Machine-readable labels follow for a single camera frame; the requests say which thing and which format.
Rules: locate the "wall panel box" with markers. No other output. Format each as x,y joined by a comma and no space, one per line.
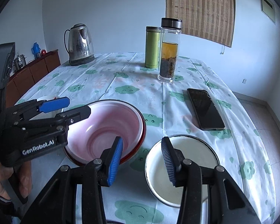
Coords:
268,4

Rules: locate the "small red object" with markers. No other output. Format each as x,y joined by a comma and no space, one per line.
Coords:
44,51

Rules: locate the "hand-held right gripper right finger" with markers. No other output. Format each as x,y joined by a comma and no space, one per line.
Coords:
168,161

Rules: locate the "person's left forearm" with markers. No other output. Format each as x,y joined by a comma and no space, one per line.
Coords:
0,210

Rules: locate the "steel rice cooker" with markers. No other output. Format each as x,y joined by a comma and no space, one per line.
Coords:
19,61

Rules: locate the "bamboo window blind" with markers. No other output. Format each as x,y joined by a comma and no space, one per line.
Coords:
200,9

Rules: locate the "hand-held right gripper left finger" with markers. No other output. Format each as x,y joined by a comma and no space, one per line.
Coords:
115,158

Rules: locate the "green thermos bottle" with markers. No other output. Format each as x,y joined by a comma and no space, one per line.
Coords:
152,51

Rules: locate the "blue thermos jug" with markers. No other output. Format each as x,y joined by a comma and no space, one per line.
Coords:
36,49

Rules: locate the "brown wooden sideboard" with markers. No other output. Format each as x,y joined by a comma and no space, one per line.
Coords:
28,77

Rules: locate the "cloud print tablecloth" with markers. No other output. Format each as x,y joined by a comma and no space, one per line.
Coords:
135,98

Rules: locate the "pink bowl with red outside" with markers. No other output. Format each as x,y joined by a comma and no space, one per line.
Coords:
107,121

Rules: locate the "white enamel bowl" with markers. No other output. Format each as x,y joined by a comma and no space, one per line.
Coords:
196,149

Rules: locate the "stainless steel electric kettle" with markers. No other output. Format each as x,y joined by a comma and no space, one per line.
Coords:
80,44

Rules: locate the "person's left hand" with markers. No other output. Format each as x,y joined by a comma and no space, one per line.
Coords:
24,177

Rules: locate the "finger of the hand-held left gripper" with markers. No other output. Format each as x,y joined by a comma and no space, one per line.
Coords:
81,113
53,104

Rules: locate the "small white bowl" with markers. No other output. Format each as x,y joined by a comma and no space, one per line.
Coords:
56,112

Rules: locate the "black smartphone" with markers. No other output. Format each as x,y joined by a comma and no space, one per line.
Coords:
205,109

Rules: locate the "glass tea bottle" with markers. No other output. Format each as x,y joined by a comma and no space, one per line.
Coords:
169,51

